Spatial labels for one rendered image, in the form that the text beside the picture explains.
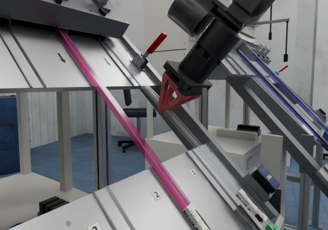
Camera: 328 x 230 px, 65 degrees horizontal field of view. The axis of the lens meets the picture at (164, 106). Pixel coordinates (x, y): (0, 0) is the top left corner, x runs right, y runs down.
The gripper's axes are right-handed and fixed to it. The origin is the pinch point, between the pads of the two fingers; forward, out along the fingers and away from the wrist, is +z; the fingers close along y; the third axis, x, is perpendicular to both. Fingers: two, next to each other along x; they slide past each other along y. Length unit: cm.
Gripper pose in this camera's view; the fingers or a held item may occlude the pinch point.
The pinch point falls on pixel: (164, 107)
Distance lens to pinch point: 52.9
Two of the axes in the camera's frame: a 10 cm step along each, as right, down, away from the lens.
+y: -5.6, 0.7, -8.2
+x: 6.0, 7.2, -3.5
